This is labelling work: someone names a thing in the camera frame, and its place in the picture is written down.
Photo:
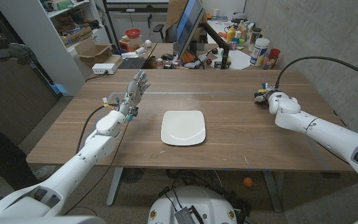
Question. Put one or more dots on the grey table leg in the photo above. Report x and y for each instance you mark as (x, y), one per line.
(272, 191)
(114, 186)

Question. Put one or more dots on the small orange ball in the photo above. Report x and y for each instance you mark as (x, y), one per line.
(248, 181)

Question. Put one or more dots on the white shelf unit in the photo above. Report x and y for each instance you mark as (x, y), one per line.
(42, 46)

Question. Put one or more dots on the white square paper plate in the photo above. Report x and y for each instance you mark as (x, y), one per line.
(183, 127)

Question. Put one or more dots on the brown jacket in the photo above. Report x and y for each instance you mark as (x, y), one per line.
(172, 15)

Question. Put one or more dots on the black computer mouse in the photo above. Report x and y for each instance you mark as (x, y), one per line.
(167, 56)

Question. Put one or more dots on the yellow mustard bottle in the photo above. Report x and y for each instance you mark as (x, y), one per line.
(230, 35)

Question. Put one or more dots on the open plain cardboard box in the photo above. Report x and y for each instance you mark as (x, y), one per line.
(92, 53)

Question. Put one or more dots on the white paper roll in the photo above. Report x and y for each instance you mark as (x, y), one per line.
(140, 51)

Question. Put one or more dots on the printed cardboard box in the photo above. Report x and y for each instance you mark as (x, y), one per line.
(76, 36)

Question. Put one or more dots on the black office chair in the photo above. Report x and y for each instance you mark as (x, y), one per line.
(158, 28)

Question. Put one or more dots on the small white ball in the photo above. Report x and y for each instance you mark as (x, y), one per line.
(148, 43)

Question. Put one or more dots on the black computer monitor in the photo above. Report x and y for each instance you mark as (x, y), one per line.
(188, 25)

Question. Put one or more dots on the black keyboard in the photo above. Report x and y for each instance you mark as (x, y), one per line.
(132, 63)

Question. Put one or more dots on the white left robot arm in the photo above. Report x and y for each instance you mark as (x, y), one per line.
(73, 174)

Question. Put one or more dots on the red bowl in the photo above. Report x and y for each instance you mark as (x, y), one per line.
(132, 32)

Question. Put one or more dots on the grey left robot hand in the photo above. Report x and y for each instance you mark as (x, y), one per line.
(134, 91)

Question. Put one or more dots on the white wipes canister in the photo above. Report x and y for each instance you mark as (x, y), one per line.
(259, 51)

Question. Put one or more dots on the person in dark clothes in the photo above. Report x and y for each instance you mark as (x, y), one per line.
(2, 155)

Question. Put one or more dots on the white power box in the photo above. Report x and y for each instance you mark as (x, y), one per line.
(103, 68)

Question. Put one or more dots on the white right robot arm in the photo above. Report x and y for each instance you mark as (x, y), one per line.
(322, 130)

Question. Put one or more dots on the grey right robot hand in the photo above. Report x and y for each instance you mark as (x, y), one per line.
(264, 93)

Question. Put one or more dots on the black labelled box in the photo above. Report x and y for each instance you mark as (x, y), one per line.
(222, 65)

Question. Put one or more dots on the drink can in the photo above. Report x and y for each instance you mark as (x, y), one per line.
(159, 63)

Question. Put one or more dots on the orange basketball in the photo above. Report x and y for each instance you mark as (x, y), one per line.
(189, 57)

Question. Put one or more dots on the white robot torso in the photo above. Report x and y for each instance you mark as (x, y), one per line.
(194, 202)

